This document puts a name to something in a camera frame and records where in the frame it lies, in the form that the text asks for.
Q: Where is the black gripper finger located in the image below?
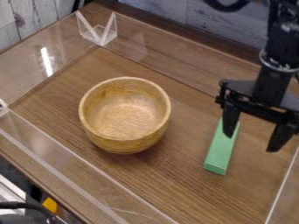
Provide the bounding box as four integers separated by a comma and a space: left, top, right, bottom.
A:
266, 117, 299, 152
223, 101, 241, 138

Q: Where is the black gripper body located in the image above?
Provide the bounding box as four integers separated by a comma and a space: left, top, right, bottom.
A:
216, 66, 299, 122

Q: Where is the green rectangular block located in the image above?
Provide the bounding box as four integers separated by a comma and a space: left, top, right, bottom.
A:
203, 120, 239, 176

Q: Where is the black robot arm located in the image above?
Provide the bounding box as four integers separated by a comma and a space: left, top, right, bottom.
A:
216, 0, 299, 152

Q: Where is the brown wooden bowl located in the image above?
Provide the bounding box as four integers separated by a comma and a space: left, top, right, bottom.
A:
79, 76, 172, 154

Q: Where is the yellow and black device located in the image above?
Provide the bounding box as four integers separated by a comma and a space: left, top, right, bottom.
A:
42, 197, 71, 224

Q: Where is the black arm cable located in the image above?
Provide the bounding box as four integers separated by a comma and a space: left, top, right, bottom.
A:
202, 0, 253, 13

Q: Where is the clear acrylic corner bracket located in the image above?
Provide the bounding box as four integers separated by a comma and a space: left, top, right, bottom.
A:
75, 11, 118, 46

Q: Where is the clear acrylic tray wall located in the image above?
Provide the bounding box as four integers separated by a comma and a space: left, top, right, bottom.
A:
0, 100, 179, 224

